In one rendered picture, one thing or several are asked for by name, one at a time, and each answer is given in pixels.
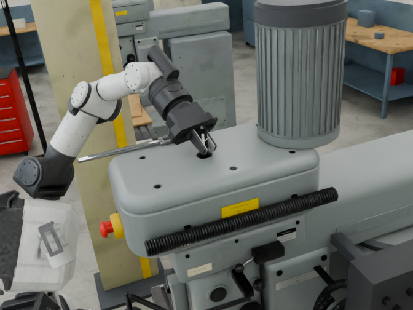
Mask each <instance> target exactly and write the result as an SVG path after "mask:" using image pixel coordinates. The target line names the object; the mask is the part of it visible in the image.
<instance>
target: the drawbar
mask: <svg viewBox="0 0 413 310"><path fill-rule="evenodd" d="M197 133H198V135H199V137H200V138H201V139H202V134H204V139H205V140H206V139H207V130H206V129H199V130H198V131H197ZM205 146H206V148H207V149H208V139H207V140H206V141H205ZM200 158H201V159H206V158H209V151H207V152H206V155H204V156H203V155H202V154H201V153H200Z"/></svg>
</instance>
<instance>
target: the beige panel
mask: <svg viewBox="0 0 413 310"><path fill-rule="evenodd" d="M29 1H30V4H31V8H32V11H33V15H34V20H35V23H36V27H37V32H38V35H39V39H40V42H41V47H42V51H43V54H44V58H45V63H46V66H47V71H48V74H49V78H50V82H51V85H52V90H53V94H54V97H55V101H56V104H57V109H58V113H59V117H60V120H61V122H62V120H63V118H64V117H65V115H66V113H67V112H68V107H67V102H68V100H69V98H70V96H71V94H72V92H73V90H74V88H75V87H76V86H77V85H78V83H80V82H82V81H85V82H87V83H91V82H94V81H97V80H99V79H101V78H103V77H105V76H108V75H110V74H117V73H120V72H123V71H124V69H123V64H122V58H121V54H120V47H119V40H118V36H117V30H116V23H115V19H114V12H113V8H112V1H111V0H29ZM121 99H122V111H121V113H120V115H119V117H118V118H117V119H116V120H114V121H112V122H109V121H108V122H104V123H102V124H97V125H95V127H94V129H93V130H92V132H91V134H90V135H89V137H88V139H87V141H86V142H85V144H84V146H83V147H82V149H81V151H80V152H79V154H78V155H77V157H76V159H75V161H74V162H73V166H74V176H75V179H76V183H77V188H78V190H79V195H80V198H81V202H82V207H83V210H84V214H85V219H86V222H87V226H88V231H89V234H90V238H91V241H92V245H93V250H94V253H95V257H96V262H97V265H98V269H99V272H98V273H95V274H93V275H94V278H95V284H96V290H97V293H98V299H99V302H100V308H101V310H112V309H115V308H119V307H121V306H125V305H126V303H125V298H124V293H125V292H129V293H132V294H134V295H136V296H139V297H141V298H143V299H145V298H149V297H151V296H152V293H151V288H152V287H156V286H158V285H162V284H165V283H166V281H165V274H164V268H163V265H162V263H161V260H160V258H159V257H158V258H144V257H141V256H138V255H136V254H134V253H133V252H132V251H131V250H130V249H129V247H128V244H127V241H126V239H125V236H124V238H121V239H118V240H117V239H116V238H115V236H114V232H112V233H109V234H108V238H104V237H102V236H101V233H100V227H99V225H100V223H101V222H102V221H103V222H107V221H111V219H110V216H111V215H112V214H114V213H116V206H115V202H114V197H113V193H112V188H111V182H110V179H109V173H108V166H109V163H110V162H111V161H112V159H113V158H114V157H116V156H117V155H119V154H116V155H113V156H108V157H103V158H100V159H95V160H92V161H87V162H82V163H78V160H77V158H78V157H83V156H88V155H91V154H96V153H102V152H105V151H110V150H113V149H118V148H123V147H126V146H131V145H136V139H135V132H134V128H133V121H132V115H131V111H130V104H129V100H128V96H125V97H123V98H121Z"/></svg>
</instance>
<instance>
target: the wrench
mask: <svg viewBox="0 0 413 310"><path fill-rule="evenodd" d="M167 139H170V138H169V137H168V135H166V136H162V137H159V138H157V140H152V141H148V142H144V143H140V144H136V145H131V146H126V147H123V148H118V149H113V150H110V151H105V152H102V153H96V154H91V155H88V156H83V157H78V158H77V160H78V163H82V162H87V161H92V160H95V159H100V158H103V157H108V156H113V155H116V154H121V153H126V152H129V151H134V150H137V149H142V148H147V147H150V146H155V145H159V144H161V145H162V146H163V145H169V144H171V142H170V140H167ZM164 140H167V141H164Z"/></svg>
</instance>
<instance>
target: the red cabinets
mask: <svg viewBox="0 0 413 310"><path fill-rule="evenodd" d="M33 137H34V131H33V128H32V125H31V121H30V117H29V114H28V110H27V108H26V104H25V100H24V97H23V94H22V90H21V87H20V83H19V80H18V76H17V72H16V70H15V66H8V67H3V68H0V155H4V154H11V153H18V152H24V155H25V156H27V155H28V151H29V150H30V146H31V143H32V140H33Z"/></svg>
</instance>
